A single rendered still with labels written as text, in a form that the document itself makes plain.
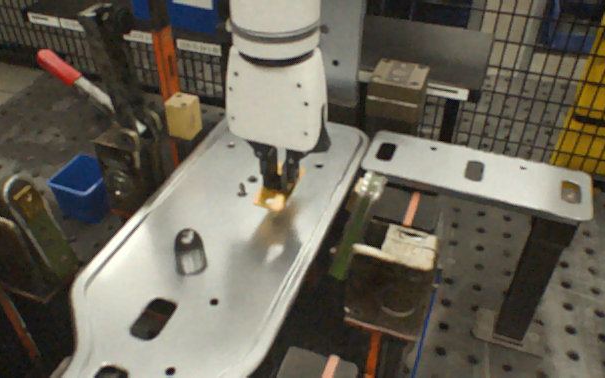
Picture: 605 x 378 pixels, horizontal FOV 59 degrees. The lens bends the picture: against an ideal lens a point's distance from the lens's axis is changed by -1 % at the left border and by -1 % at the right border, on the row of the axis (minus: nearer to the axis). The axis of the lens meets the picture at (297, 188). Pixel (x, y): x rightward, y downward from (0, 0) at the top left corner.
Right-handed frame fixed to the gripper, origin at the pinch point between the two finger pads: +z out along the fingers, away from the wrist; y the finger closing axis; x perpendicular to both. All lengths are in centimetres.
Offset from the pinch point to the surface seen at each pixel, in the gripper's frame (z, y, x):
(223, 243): 5.2, -3.3, -8.7
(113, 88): -7.6, -20.0, -1.8
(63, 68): -8.0, -28.2, -0.5
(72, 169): 28, -53, 18
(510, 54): 106, 30, 278
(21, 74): 106, -224, 152
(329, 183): 5.3, 4.4, 5.8
